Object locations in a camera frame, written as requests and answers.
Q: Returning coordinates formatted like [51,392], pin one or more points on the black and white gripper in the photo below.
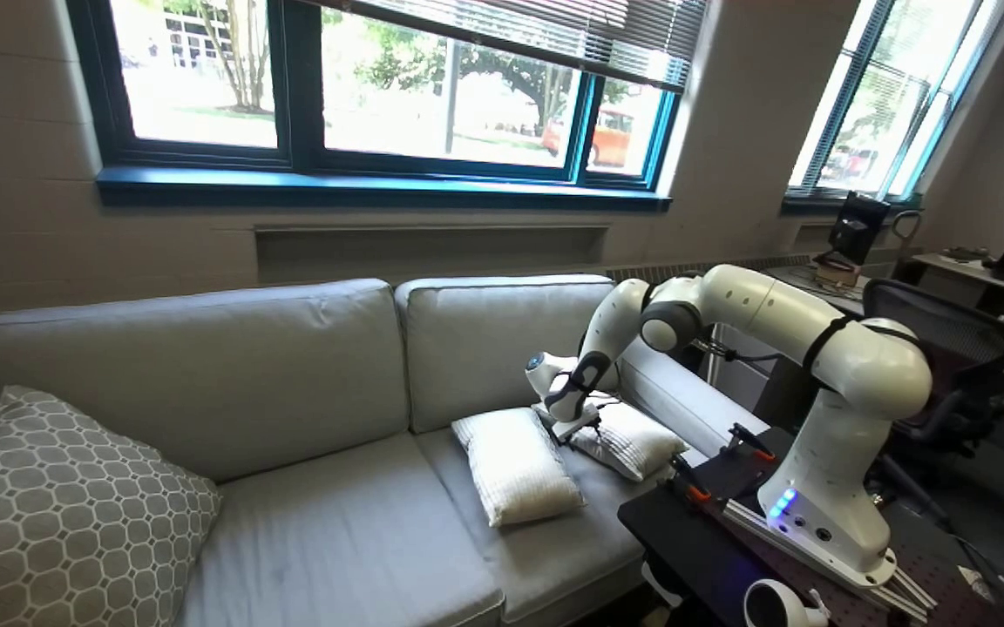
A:
[565,412]

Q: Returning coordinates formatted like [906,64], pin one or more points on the white cushion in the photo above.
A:
[514,470]
[624,439]

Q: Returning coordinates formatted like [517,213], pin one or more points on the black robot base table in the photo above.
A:
[709,564]

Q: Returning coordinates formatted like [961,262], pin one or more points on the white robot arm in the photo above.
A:
[859,380]

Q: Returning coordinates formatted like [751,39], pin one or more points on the grey fabric sofa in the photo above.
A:
[327,420]

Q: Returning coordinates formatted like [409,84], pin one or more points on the white VR controller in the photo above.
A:
[774,604]

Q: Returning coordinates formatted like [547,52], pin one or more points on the black monitor on desk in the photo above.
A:
[859,226]

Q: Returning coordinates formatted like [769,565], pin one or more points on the dark window blinds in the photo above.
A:
[627,39]

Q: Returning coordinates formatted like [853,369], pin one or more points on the black office chair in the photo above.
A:
[964,349]

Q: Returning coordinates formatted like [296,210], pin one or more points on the blue framed window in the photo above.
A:
[286,103]
[894,92]

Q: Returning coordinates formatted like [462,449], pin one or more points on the grey patterned cushion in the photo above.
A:
[95,529]

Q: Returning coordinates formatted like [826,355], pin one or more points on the orange handled clamp front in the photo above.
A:
[690,485]

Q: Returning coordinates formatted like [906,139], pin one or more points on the orange handled clamp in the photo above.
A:
[754,444]
[690,485]

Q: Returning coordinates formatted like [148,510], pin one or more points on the orange handled clamp rear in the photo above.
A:
[754,444]

